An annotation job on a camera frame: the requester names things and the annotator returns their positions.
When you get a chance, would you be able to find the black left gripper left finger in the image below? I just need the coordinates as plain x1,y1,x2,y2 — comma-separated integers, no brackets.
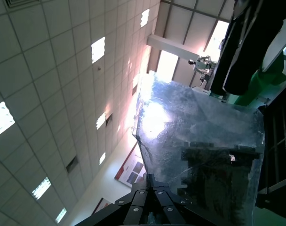
74,173,151,226

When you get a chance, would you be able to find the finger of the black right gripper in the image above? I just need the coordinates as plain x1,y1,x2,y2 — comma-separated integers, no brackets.
211,14,246,95
224,0,286,95

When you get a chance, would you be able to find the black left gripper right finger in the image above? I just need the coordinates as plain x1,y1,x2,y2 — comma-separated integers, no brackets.
149,173,218,226

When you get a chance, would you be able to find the clear plastic bag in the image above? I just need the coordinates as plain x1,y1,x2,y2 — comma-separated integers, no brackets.
132,70,266,226

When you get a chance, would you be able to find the black slotted storage container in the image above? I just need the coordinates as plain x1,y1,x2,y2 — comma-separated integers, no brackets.
255,77,286,210

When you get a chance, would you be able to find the white humanoid robot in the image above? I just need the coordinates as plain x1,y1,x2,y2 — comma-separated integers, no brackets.
188,55,213,82

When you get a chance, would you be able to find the wall poster with photo row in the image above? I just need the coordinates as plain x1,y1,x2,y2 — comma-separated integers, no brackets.
93,197,111,214

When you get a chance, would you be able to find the wall poster with red pictures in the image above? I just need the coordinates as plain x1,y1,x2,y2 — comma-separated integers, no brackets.
114,143,146,189

